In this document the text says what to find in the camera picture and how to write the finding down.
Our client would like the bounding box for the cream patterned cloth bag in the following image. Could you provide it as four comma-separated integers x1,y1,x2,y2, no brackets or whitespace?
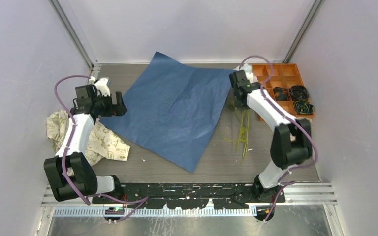
46,110,130,166

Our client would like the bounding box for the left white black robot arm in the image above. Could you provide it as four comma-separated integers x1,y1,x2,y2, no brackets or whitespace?
43,85,127,205

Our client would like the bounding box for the dark ribbon roll orange pattern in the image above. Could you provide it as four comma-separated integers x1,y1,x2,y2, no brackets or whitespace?
273,87,289,101

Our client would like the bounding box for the dark ribbon roll yellow pattern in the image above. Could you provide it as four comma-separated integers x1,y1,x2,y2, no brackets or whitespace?
293,101,314,115

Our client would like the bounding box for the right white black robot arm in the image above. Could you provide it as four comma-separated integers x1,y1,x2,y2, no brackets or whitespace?
229,70,317,202

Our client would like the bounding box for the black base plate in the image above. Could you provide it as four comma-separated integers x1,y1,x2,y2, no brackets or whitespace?
108,182,280,210

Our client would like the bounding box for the small green circuit board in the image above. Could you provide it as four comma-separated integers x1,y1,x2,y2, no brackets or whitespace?
104,206,125,215

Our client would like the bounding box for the blue wrapping paper sheet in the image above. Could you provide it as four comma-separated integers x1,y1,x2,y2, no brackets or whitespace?
101,52,232,173

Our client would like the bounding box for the aluminium front rail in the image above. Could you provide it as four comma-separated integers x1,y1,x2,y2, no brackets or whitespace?
41,182,337,221

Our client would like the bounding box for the orange compartment tray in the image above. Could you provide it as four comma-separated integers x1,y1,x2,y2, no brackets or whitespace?
264,63,314,121

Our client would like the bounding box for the orange rose stem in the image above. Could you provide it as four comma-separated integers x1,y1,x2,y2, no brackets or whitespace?
221,102,250,164

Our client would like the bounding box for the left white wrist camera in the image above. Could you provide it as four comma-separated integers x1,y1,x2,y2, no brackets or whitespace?
88,76,111,97

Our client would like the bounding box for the black ribbon roll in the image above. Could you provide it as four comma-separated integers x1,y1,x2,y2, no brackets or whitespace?
289,85,310,101

